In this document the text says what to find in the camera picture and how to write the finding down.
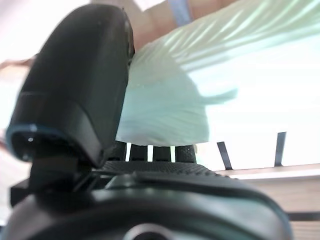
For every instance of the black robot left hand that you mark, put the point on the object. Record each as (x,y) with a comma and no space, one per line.
(75,87)

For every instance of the green white napa cabbage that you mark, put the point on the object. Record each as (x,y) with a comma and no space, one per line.
(162,100)

